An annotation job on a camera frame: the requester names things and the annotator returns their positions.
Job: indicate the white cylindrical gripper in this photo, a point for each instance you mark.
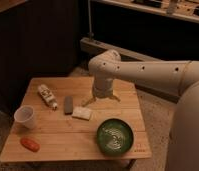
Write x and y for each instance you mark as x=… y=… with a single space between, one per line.
x=99 y=93

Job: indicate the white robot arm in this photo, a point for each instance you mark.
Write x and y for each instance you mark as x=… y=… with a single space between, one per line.
x=178 y=78

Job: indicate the green ceramic bowl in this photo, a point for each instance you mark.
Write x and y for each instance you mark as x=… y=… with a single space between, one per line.
x=114 y=137

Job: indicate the cream sponge block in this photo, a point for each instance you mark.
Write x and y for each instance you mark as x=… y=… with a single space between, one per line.
x=82 y=113

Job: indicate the grey rectangular block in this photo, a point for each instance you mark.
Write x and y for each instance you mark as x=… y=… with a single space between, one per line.
x=68 y=105

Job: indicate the wooden folding table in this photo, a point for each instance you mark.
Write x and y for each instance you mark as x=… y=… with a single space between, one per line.
x=63 y=138

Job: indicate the grey metal beam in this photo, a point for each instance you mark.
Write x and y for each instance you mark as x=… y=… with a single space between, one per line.
x=94 y=47

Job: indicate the white labelled bottle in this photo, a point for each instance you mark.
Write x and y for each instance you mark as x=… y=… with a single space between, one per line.
x=47 y=96

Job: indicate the vertical metal pole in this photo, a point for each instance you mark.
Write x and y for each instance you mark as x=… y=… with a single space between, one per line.
x=91 y=34

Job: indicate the white plastic cup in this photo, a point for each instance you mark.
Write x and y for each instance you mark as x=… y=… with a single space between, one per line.
x=25 y=116

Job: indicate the wooden shelf with items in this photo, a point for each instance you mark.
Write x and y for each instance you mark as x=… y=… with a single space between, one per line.
x=177 y=9

